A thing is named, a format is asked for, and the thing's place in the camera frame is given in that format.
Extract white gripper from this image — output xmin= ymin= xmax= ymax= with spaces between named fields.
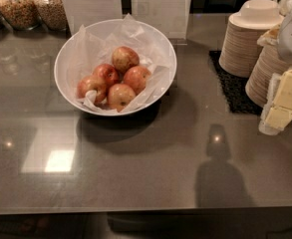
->
xmin=258 ymin=10 xmax=292 ymax=135

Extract red apple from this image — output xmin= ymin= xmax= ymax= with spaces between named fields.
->
xmin=93 ymin=64 xmax=120 ymax=87
xmin=107 ymin=84 xmax=136 ymax=112
xmin=112 ymin=46 xmax=140 ymax=74
xmin=77 ymin=75 xmax=107 ymax=105
xmin=124 ymin=66 xmax=151 ymax=95

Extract white bowl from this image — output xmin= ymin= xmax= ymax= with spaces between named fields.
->
xmin=53 ymin=18 xmax=178 ymax=118

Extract black mesh mat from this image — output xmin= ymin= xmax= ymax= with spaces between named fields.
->
xmin=209 ymin=51 xmax=262 ymax=116

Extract front stack paper bowls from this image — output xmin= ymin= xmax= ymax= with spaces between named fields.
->
xmin=244 ymin=27 xmax=291 ymax=109

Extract stack paper bowls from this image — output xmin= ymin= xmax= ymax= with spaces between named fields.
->
xmin=219 ymin=0 xmax=283 ymax=78
xmin=244 ymin=27 xmax=291 ymax=109

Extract rear stack paper bowls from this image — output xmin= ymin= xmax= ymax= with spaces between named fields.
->
xmin=219 ymin=0 xmax=283 ymax=78

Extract white paper liner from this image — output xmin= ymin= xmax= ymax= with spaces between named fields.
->
xmin=66 ymin=13 xmax=172 ymax=114

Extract left clear sign holder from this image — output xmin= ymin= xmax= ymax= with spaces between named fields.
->
xmin=62 ymin=0 xmax=123 ymax=34

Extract right glass cereal jar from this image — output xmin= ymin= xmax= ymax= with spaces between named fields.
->
xmin=34 ymin=0 xmax=68 ymax=31

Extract glass cereal jar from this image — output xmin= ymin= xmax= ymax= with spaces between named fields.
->
xmin=34 ymin=0 xmax=68 ymax=31
xmin=0 ymin=0 xmax=40 ymax=30

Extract middle glass cereal jar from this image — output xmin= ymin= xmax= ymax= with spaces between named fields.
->
xmin=0 ymin=0 xmax=40 ymax=30

